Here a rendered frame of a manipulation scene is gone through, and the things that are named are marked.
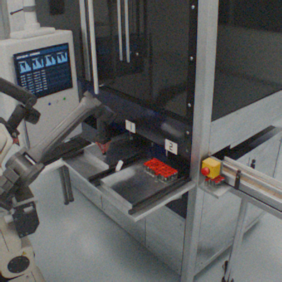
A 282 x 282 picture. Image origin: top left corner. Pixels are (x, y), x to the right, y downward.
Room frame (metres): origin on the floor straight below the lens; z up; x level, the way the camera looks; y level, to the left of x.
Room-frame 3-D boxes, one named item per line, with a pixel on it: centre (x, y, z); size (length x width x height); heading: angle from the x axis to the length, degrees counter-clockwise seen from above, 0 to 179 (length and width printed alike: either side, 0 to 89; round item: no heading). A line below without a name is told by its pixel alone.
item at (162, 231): (2.38, -0.02, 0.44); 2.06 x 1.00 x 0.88; 39
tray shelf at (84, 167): (1.44, 0.07, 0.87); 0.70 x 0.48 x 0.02; 39
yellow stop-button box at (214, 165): (1.24, -0.35, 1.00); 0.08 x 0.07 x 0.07; 129
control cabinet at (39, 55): (1.92, 0.65, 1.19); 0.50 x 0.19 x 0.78; 138
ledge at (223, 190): (1.26, -0.39, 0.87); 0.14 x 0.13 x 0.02; 129
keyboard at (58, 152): (1.77, 0.51, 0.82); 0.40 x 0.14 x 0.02; 138
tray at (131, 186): (1.29, -0.01, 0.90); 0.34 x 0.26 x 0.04; 129
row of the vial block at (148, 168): (1.34, -0.08, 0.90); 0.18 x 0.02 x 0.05; 39
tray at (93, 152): (1.62, 0.12, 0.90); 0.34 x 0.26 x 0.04; 129
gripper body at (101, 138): (1.53, 0.20, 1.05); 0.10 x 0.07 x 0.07; 145
